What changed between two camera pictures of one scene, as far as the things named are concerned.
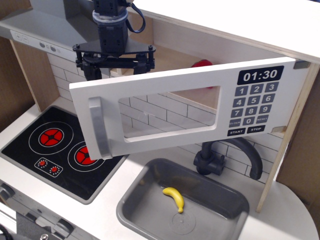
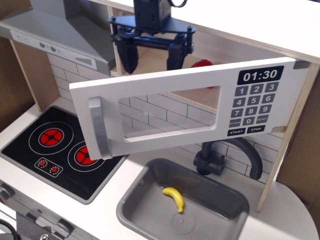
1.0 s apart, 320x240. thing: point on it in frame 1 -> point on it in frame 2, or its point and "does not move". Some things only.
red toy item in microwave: (202, 63) does not move
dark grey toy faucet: (205, 161) does not move
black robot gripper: (114, 48) -> (152, 24)
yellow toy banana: (176, 195) does not move
